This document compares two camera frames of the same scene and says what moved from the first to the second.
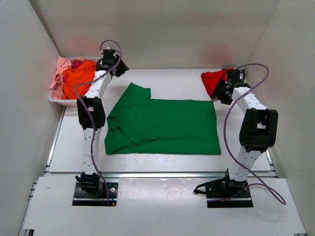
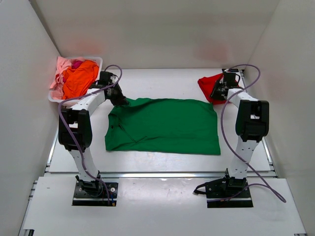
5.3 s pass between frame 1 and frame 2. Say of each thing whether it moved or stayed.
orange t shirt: stayed
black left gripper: moved
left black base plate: stayed
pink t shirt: stayed
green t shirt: moved
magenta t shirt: stayed
